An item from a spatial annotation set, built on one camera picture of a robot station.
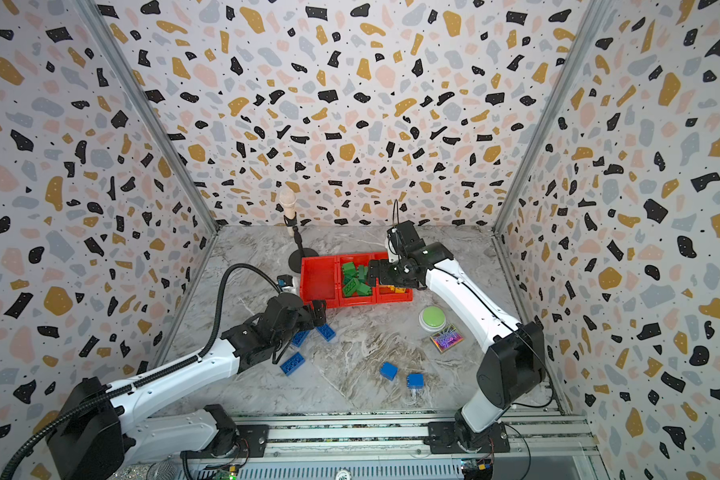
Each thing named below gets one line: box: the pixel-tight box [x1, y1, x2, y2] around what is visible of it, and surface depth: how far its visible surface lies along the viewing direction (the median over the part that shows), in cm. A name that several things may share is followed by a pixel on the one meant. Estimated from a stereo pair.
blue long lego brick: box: [280, 352, 306, 376], surface depth 87 cm
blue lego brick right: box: [406, 373, 425, 389], surface depth 86 cm
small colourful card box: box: [429, 324, 465, 354], surface depth 93 cm
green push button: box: [418, 306, 447, 332], surface depth 97 cm
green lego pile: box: [342, 262, 372, 297], surface depth 102 cm
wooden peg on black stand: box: [279, 187, 319, 273], surface depth 99 cm
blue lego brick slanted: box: [317, 324, 337, 342], surface depth 94 cm
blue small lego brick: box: [379, 362, 399, 381], surface depth 87 cm
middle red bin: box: [338, 253, 378, 307], surface depth 102 cm
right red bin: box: [375, 278, 413, 304], surface depth 100 cm
